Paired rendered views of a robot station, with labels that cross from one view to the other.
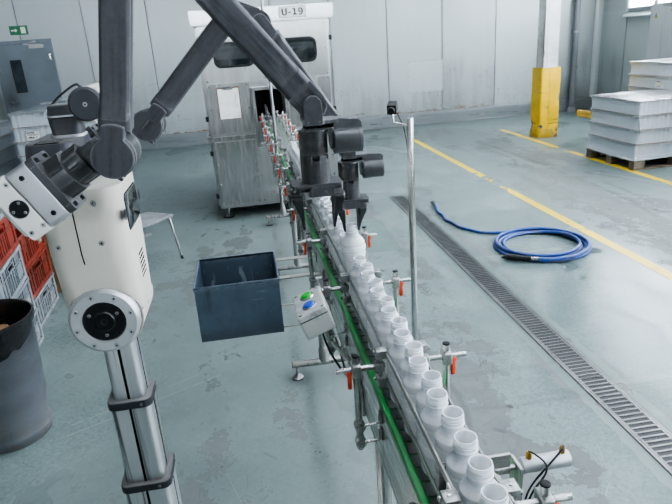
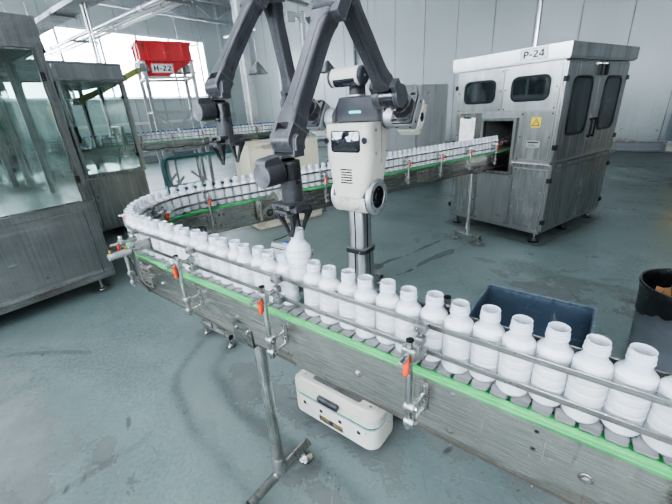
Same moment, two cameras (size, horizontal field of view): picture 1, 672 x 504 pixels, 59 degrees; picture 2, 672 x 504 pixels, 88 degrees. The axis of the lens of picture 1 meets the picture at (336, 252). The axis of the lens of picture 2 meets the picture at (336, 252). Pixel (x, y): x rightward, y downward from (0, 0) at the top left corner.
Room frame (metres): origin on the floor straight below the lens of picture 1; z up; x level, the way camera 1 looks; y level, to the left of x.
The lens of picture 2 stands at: (2.38, -0.62, 1.55)
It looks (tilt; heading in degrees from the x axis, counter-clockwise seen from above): 22 degrees down; 136
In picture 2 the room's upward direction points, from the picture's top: 4 degrees counter-clockwise
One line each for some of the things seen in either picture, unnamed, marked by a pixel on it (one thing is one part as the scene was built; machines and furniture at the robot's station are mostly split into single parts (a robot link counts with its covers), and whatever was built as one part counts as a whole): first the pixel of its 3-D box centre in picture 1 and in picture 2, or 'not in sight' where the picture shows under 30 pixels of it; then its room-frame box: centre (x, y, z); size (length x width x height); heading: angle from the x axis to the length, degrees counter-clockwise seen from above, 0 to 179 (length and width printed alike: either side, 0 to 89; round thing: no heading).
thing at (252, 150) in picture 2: not in sight; (279, 180); (-2.03, 2.52, 0.59); 1.10 x 0.62 x 1.18; 80
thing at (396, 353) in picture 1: (402, 366); (199, 250); (1.11, -0.13, 1.08); 0.06 x 0.06 x 0.17
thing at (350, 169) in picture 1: (350, 169); (288, 170); (1.63, -0.06, 1.41); 0.07 x 0.06 x 0.07; 97
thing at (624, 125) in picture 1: (653, 126); not in sight; (7.59, -4.20, 0.42); 1.23 x 1.04 x 0.83; 99
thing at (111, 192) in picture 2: not in sight; (61, 155); (-4.26, 0.28, 1.15); 1.63 x 1.62 x 2.30; 8
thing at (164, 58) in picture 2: not in sight; (177, 127); (-4.90, 2.33, 1.40); 0.92 x 0.72 x 2.80; 80
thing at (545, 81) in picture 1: (544, 102); not in sight; (9.84, -3.59, 0.55); 0.40 x 0.40 x 1.10; 8
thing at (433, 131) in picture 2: not in sight; (423, 133); (-1.78, 6.13, 0.96); 0.82 x 0.50 x 1.91; 80
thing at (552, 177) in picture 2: not in sight; (531, 143); (0.86, 4.38, 1.00); 1.60 x 1.30 x 2.00; 80
